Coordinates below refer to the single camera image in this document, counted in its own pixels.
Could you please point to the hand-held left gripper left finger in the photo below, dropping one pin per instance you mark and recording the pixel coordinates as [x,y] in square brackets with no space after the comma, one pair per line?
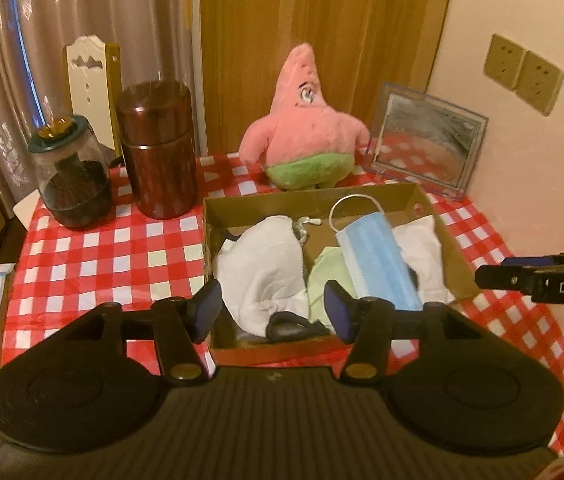
[206,310]

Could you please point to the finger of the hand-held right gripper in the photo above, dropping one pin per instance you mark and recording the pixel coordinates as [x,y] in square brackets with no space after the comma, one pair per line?
[527,260]
[504,277]

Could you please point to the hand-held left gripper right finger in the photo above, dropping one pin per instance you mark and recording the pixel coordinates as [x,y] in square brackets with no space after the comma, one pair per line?
[337,310]

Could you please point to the light green cloth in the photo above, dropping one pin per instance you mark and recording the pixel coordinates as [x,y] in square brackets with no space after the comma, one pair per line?
[324,275]

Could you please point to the blue face mask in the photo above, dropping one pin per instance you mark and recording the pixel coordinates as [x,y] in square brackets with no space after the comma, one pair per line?
[377,260]

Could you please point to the brown cardboard box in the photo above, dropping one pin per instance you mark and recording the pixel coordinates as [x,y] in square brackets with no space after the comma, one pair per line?
[262,205]

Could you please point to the black cloth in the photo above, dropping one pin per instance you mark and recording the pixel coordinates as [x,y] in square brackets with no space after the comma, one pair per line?
[289,329]

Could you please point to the red white checkered tablecloth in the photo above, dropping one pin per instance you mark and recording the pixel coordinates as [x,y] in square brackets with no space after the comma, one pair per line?
[111,260]

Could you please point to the brown cylindrical canister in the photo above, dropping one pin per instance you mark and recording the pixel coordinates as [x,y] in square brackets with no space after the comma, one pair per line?
[159,160]

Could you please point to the pink starfish plush toy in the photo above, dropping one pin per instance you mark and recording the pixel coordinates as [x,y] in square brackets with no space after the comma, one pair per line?
[307,130]

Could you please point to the glass jar with dark lid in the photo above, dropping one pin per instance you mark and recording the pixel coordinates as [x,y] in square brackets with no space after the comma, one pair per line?
[74,180]

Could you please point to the wooden door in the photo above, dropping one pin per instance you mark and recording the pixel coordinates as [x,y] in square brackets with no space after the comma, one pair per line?
[337,10]

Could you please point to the beige patterned curtain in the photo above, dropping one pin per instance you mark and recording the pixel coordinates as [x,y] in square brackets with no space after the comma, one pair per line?
[11,60]

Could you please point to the clear picture frame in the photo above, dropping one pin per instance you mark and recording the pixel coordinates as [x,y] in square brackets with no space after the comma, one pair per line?
[424,140]

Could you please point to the beige wall socket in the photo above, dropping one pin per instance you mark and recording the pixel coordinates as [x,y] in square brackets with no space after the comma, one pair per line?
[504,62]
[539,82]

